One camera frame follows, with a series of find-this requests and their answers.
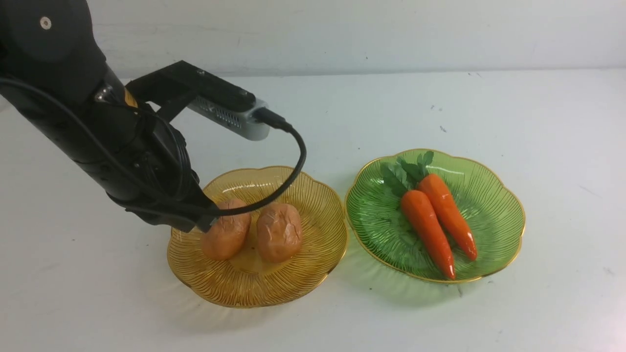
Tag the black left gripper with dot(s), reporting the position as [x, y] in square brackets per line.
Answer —
[149, 170]

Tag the small brown potato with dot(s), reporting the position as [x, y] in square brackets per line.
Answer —
[226, 237]

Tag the large brown potato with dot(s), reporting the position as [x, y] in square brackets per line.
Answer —
[279, 232]

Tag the orange carrot with leaves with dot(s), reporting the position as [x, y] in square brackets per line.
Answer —
[442, 202]

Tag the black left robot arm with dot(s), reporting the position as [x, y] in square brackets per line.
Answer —
[56, 76]

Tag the amber ribbed plastic plate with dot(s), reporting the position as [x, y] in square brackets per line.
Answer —
[246, 280]

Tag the green ribbed plastic plate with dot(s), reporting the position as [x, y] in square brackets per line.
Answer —
[495, 215]

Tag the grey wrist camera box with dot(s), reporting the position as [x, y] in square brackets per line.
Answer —
[182, 85]

